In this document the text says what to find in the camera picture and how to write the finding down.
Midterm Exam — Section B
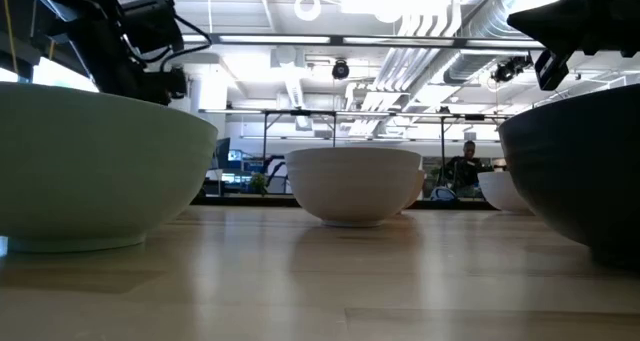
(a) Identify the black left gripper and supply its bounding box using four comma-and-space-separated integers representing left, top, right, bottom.
84, 30, 190, 106

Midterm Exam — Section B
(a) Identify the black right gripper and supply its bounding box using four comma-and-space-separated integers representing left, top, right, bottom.
533, 0, 626, 92

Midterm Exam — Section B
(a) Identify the pale green bowl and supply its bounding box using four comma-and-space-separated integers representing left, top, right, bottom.
0, 80, 220, 255

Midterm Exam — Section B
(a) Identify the black bowl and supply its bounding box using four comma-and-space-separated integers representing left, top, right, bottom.
498, 83, 640, 270

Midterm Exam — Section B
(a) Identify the white bowl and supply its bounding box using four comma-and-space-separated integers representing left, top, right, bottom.
284, 146, 423, 228
477, 170, 534, 215

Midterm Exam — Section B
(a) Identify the orange bowl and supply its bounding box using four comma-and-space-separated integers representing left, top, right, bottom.
400, 168, 427, 214

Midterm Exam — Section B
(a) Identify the small black computer monitor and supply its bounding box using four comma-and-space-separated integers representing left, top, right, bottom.
215, 137, 232, 171

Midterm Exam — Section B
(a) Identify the large window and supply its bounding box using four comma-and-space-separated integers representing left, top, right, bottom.
0, 55, 100, 93

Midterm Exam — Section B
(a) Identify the overhead LED light bar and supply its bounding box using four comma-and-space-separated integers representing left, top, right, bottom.
182, 33, 546, 50

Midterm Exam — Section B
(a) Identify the person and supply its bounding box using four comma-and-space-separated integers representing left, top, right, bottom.
444, 139, 494, 198

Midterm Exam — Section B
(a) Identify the small green plant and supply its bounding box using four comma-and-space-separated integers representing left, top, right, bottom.
248, 172, 270, 197

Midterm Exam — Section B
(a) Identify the white ceiling pipe bundle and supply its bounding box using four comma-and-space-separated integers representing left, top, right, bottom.
344, 0, 464, 137

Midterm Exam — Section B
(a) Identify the black ceiling camera cluster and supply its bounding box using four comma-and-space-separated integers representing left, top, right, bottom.
490, 54, 534, 84

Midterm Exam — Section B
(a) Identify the black left camera cable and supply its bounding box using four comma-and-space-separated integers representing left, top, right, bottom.
158, 13, 214, 72

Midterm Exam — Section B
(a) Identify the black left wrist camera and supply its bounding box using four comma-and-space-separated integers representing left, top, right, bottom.
121, 0, 186, 53

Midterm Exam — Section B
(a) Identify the black background metal frame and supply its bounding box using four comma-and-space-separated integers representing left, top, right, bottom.
199, 108, 511, 192

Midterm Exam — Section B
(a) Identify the white ring light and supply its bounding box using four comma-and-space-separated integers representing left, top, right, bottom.
293, 0, 323, 23

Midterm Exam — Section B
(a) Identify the yellow hanging cable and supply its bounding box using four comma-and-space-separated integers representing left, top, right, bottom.
1, 0, 20, 77

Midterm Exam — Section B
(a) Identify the black overhead camera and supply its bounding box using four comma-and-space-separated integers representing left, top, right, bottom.
331, 59, 351, 81

